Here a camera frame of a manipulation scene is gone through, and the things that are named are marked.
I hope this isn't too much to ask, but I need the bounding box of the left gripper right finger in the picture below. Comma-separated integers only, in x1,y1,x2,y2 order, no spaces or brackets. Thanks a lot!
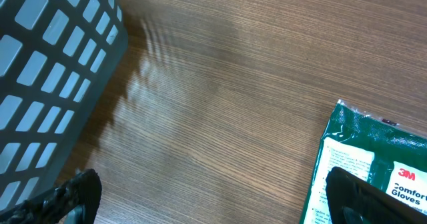
326,167,426,224

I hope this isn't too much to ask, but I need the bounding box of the green white wipes packet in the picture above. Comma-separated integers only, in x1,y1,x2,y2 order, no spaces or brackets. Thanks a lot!
300,100,426,223

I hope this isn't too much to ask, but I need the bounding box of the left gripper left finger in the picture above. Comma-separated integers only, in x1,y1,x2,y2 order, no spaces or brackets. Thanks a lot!
1,169,102,224

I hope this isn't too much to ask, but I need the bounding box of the grey plastic mesh basket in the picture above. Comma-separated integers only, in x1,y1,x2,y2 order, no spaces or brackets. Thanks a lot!
1,0,128,212

